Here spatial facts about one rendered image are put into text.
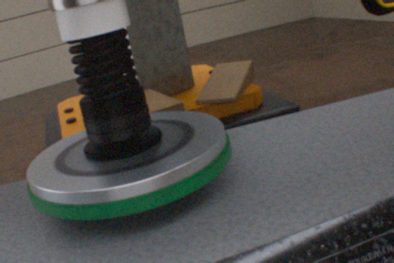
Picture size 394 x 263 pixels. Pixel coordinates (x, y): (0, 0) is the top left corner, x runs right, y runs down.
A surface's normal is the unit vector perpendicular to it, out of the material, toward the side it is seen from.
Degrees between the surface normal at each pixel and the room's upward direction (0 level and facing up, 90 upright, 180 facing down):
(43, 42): 90
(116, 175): 0
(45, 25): 90
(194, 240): 0
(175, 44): 90
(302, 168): 0
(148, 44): 90
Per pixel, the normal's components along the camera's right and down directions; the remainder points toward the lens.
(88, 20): 0.09, 0.30
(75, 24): -0.29, 0.36
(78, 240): -0.19, -0.93
